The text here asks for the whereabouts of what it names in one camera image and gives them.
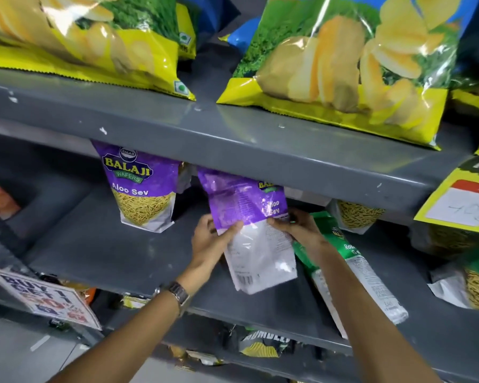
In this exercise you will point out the person's left hand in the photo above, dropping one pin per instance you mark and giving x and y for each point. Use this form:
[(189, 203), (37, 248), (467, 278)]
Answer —
[(207, 245)]

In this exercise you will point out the person's right hand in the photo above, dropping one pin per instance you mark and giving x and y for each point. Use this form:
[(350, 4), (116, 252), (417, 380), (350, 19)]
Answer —
[(303, 231)]

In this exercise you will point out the person's left thumb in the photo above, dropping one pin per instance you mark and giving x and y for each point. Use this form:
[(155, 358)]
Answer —
[(229, 232)]

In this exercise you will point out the person's right thumb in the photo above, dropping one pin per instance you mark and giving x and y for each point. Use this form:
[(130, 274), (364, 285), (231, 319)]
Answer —
[(279, 224)]

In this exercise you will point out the purple snack packet back view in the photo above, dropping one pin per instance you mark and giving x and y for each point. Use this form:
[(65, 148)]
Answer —
[(251, 231)]

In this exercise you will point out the purple snack packet view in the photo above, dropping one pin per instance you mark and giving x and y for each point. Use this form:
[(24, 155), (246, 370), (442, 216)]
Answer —
[(140, 187), (251, 231)]

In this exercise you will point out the person's left forearm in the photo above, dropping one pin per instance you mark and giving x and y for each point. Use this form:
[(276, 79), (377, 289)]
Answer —
[(131, 335)]

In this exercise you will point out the person's right forearm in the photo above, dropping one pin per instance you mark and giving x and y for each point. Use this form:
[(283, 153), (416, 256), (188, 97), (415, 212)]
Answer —
[(367, 315)]

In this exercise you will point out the clear snack packet yellow noodles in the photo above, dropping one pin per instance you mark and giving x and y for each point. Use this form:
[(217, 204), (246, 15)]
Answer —
[(355, 215)]

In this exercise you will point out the silver wristwatch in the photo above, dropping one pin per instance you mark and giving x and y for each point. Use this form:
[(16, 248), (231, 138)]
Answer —
[(178, 293)]

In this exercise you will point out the grey metal shelf rack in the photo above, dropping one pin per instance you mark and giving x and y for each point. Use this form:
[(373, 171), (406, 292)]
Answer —
[(239, 143)]

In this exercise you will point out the purple snack packet front view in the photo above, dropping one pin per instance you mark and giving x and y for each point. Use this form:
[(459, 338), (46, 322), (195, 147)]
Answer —
[(140, 187)]

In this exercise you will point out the black yellow chips packet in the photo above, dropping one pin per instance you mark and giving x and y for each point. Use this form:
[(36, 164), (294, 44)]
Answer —
[(261, 345)]

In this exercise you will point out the large yellow chips bag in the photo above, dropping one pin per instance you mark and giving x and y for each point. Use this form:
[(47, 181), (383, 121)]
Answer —
[(84, 35), (343, 63), (473, 91)]

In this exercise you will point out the yellow price tag sign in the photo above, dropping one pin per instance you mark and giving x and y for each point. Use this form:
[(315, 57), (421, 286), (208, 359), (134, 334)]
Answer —
[(459, 187)]

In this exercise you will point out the blue chips bag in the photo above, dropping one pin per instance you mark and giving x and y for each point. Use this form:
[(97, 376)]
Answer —
[(241, 35)]

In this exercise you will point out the white offer sign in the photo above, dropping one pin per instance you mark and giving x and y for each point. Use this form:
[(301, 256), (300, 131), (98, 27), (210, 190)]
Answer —
[(44, 299)]

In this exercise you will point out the green white snack packet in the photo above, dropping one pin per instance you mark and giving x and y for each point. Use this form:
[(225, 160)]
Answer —
[(471, 279)]

